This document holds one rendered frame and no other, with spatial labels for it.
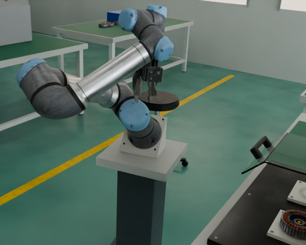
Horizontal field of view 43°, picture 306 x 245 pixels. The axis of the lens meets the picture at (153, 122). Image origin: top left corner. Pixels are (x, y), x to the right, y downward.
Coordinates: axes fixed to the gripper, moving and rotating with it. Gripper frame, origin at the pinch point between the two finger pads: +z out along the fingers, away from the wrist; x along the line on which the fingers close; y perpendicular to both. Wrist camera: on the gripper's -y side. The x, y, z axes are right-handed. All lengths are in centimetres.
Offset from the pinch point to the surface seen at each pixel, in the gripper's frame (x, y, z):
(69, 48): 16, -232, 18
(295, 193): 48, 41, 23
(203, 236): 7, 48, 31
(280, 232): 28, 58, 25
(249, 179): 41, 23, 26
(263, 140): 20, 50, -2
